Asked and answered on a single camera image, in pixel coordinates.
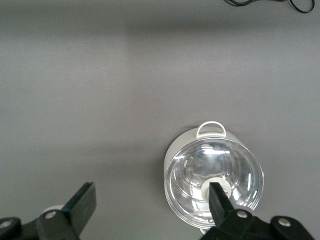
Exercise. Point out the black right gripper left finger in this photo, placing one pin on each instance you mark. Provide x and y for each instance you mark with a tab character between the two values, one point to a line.
75	215

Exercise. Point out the grey-green cooking pot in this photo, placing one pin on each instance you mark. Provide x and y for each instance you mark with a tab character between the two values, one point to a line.
178	145

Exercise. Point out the dark grey table cover sheet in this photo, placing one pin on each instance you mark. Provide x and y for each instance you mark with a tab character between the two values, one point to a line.
100	87

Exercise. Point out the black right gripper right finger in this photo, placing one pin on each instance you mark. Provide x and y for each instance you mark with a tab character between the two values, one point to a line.
222	212

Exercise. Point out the glass lid with grey knob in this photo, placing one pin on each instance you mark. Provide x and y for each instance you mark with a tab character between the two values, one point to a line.
195	170

